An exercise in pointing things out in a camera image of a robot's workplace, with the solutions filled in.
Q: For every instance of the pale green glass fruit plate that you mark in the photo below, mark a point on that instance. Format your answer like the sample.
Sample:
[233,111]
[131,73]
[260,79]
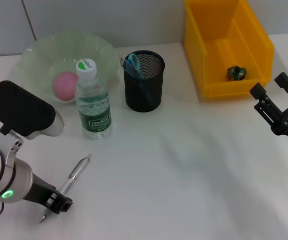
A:
[58,52]

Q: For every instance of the pink toy peach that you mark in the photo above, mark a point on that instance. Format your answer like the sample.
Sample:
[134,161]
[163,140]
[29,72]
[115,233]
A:
[64,86]

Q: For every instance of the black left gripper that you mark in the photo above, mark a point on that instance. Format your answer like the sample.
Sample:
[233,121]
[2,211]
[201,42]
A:
[39,191]

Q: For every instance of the transparent plastic ruler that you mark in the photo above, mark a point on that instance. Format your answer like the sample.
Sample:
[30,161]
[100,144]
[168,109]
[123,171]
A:
[123,63]

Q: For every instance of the yellow plastic bin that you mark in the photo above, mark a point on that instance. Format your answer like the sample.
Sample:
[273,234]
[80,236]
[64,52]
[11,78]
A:
[234,50]

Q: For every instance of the blue scissors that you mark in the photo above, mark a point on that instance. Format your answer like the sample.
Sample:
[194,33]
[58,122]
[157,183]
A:
[133,63]

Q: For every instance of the silver pen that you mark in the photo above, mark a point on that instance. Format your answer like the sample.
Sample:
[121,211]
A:
[76,172]

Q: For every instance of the black mesh pen holder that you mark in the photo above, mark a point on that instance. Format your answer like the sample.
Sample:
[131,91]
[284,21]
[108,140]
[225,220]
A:
[143,95]

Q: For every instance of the green plastic wrapper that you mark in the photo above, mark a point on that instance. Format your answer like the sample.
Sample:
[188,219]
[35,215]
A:
[237,73]

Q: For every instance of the clear green-label water bottle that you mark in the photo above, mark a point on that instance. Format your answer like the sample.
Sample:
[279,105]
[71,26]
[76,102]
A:
[95,112]

